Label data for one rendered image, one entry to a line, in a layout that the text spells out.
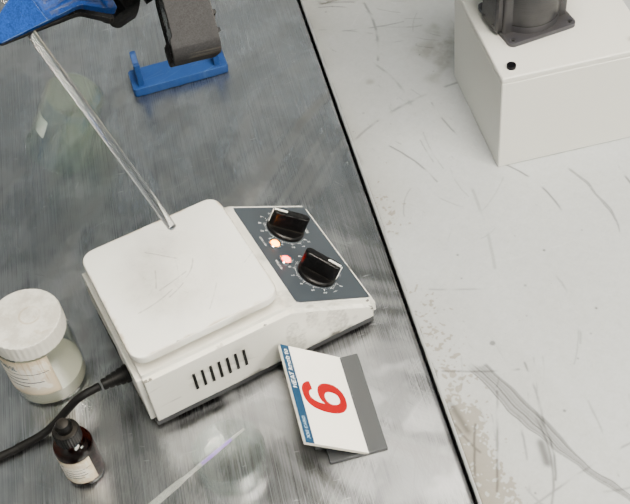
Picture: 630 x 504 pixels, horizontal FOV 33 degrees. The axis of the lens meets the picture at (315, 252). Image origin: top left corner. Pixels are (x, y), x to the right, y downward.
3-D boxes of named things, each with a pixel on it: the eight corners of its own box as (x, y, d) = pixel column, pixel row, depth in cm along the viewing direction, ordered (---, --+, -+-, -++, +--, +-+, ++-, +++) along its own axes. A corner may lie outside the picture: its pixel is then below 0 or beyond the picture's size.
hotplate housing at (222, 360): (306, 223, 96) (296, 159, 90) (379, 323, 88) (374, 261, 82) (75, 329, 91) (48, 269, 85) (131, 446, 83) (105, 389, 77)
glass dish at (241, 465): (204, 506, 79) (199, 492, 77) (190, 443, 83) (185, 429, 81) (276, 485, 80) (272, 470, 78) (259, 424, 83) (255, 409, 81)
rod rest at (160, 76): (221, 53, 113) (216, 25, 110) (229, 72, 111) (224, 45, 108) (129, 78, 112) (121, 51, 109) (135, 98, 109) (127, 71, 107)
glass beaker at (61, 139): (93, 125, 110) (78, 183, 104) (33, 99, 107) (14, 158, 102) (119, 79, 105) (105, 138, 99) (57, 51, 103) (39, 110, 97)
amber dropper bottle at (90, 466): (76, 449, 83) (50, 400, 78) (111, 456, 83) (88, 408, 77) (60, 483, 81) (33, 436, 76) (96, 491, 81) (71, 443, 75)
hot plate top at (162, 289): (217, 201, 88) (215, 194, 87) (282, 300, 81) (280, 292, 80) (80, 262, 85) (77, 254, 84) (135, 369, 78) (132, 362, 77)
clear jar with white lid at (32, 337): (34, 341, 91) (4, 282, 84) (99, 352, 89) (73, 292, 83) (4, 400, 87) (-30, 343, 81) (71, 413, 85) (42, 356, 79)
